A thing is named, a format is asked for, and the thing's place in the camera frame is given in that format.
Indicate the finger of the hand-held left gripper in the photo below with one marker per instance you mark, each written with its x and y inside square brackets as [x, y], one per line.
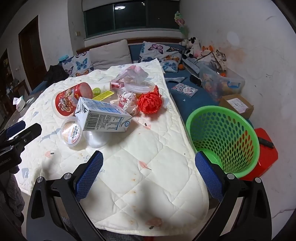
[15, 128]
[29, 134]

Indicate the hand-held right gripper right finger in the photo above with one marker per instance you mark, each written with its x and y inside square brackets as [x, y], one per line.
[208, 178]

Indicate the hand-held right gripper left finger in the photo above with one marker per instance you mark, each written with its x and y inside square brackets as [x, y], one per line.
[90, 176]

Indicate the green perforated plastic basket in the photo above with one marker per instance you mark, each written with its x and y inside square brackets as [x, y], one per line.
[214, 160]

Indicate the clear plastic cup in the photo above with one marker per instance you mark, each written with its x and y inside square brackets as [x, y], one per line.
[97, 140]

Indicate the small lidded plastic cup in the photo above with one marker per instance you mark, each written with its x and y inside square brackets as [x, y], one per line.
[70, 133]

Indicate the red printed plastic bucket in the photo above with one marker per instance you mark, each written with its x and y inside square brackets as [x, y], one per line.
[69, 99]

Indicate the blue white milk carton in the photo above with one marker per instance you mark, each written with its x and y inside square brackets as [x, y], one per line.
[104, 115]

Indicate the yellow packet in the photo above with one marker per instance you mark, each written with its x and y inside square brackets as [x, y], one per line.
[105, 95]

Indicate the red white wrapper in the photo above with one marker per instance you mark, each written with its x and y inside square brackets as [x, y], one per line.
[127, 102]

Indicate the orange mesh net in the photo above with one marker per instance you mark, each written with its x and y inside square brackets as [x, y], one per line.
[150, 102]

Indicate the clear round plastic container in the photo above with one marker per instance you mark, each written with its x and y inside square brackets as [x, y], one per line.
[141, 87]

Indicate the pink white plastic bag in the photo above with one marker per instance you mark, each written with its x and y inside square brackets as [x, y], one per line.
[133, 73]

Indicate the person's left forearm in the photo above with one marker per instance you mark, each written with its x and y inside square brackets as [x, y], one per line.
[11, 194]

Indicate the tissue box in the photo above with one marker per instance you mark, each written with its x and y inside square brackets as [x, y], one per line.
[20, 103]

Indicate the white quilted pad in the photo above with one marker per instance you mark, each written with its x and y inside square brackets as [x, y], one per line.
[138, 162]

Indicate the red plastic stool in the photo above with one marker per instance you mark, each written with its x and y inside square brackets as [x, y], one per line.
[266, 160]

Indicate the dark clothes pile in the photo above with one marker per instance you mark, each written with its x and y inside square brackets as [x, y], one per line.
[55, 73]

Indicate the black remote control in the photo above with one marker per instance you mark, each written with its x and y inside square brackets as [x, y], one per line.
[266, 142]

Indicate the brown cardboard box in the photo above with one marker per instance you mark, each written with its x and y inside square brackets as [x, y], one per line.
[237, 105]

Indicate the white paper cup green label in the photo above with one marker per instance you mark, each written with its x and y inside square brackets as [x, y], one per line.
[98, 90]

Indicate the teal plastic item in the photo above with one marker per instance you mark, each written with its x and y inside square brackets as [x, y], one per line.
[63, 58]

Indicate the small butterfly print pillow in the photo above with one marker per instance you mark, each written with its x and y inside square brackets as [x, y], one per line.
[79, 63]

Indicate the brown wooden door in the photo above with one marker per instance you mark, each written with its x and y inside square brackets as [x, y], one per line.
[30, 41]

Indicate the floral flat box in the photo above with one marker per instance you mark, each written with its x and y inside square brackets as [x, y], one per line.
[185, 90]

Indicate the pink packet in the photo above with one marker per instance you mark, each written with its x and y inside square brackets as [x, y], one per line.
[116, 84]

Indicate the clear plastic storage box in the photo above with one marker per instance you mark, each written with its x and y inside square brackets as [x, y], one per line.
[219, 83]

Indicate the black small device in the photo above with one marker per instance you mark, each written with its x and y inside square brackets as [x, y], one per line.
[196, 80]

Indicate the blue grey cloth strip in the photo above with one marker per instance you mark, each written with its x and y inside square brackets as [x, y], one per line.
[175, 79]

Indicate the grey pillow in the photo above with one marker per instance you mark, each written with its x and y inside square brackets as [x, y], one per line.
[109, 54]

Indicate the patterned long box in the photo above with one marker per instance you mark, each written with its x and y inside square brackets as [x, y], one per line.
[192, 65]

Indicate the orange ball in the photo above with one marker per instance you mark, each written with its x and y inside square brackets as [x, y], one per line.
[181, 67]

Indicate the orange fox plush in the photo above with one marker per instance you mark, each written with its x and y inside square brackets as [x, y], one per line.
[207, 49]

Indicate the black white cow plush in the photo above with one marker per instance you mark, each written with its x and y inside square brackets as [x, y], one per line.
[192, 44]

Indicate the large butterfly print pillow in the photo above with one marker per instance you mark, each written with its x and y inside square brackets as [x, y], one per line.
[159, 51]

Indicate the dark window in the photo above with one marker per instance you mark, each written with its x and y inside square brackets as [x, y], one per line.
[129, 17]

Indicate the hanging flower decoration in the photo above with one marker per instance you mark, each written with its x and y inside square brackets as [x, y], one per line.
[180, 22]

